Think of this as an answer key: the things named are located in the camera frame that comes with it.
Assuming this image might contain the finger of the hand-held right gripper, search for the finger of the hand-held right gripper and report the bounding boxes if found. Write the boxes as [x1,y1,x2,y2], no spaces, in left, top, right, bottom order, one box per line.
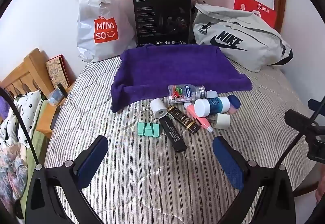
[308,98,325,113]
[284,110,325,136]

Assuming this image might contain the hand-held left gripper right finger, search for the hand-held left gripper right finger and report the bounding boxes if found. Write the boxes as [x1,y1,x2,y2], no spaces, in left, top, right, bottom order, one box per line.
[212,135,296,224]

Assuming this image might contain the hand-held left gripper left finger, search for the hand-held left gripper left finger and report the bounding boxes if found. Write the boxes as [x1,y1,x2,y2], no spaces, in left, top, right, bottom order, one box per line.
[25,135,109,224]

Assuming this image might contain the white charger plug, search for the white charger plug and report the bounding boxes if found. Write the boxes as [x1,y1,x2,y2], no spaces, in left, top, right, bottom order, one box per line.
[209,112,231,130]

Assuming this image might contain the pink tube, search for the pink tube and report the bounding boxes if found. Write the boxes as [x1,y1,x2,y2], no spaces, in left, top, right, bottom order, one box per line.
[183,102,214,132]

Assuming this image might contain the blue jar white lid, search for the blue jar white lid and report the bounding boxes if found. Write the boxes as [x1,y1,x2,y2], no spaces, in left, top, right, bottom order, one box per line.
[194,96,231,118]

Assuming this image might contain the pink blue small container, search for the pink blue small container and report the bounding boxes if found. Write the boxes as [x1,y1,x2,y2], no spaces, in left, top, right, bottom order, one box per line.
[227,94,241,115]

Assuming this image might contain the black rectangular stick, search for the black rectangular stick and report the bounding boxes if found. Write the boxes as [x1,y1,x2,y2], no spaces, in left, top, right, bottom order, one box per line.
[159,116,187,153]

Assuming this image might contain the brown gold sachet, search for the brown gold sachet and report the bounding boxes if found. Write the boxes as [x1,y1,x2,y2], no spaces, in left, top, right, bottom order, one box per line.
[167,105,201,134]

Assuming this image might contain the green binder clip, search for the green binder clip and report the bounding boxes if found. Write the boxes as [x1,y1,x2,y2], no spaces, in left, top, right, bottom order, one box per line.
[137,109,161,137]

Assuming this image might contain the clear candy bottle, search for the clear candy bottle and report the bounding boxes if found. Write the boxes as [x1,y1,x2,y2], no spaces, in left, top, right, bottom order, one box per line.
[168,84,218,104]

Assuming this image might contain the white tape roll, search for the white tape roll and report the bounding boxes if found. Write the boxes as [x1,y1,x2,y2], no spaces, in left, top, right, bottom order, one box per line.
[150,98,168,120]

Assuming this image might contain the person's right hand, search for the person's right hand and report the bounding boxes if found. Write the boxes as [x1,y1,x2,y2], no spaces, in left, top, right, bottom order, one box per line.
[315,181,325,205]

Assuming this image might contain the wooden nightstand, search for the wooden nightstand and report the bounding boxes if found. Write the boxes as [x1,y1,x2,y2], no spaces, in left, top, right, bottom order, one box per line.
[36,82,75,139]

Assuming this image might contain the striped bed quilt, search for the striped bed quilt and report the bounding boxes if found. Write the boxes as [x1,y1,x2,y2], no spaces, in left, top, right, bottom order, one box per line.
[44,55,322,224]

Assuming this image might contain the green bedsheet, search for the green bedsheet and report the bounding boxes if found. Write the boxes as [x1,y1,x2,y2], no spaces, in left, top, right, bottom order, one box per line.
[13,98,52,224]

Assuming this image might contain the small clear box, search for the small clear box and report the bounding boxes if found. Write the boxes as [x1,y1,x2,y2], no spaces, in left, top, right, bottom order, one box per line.
[48,83,68,106]

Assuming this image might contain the grey sling bag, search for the grey sling bag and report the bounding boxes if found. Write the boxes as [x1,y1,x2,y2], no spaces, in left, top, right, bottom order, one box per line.
[192,2,294,73]

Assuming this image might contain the colourful floral blanket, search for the colourful floral blanket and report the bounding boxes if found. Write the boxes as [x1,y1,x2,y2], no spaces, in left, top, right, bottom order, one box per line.
[0,143,32,204]

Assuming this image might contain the patterned brown notebook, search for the patterned brown notebook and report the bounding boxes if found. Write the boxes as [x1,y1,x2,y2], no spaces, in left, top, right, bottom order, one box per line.
[45,54,71,89]

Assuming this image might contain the red paper bag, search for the red paper bag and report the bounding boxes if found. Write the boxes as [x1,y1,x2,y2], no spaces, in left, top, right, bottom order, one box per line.
[233,0,277,29]

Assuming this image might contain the purple towel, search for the purple towel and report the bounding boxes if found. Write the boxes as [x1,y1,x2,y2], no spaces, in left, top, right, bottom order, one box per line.
[111,44,252,113]

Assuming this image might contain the wooden headboard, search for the wooden headboard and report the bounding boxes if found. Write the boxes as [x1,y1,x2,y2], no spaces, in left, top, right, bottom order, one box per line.
[0,48,49,97]

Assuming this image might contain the white plastic shopping bag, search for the white plastic shopping bag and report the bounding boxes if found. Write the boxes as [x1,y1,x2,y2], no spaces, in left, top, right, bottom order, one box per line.
[77,0,138,63]

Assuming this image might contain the black headset box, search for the black headset box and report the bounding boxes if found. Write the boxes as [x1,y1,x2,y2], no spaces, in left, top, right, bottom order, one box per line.
[132,0,191,48]

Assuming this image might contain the black cable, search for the black cable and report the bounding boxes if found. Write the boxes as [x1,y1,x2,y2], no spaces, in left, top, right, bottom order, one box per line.
[275,96,325,167]
[0,87,42,167]

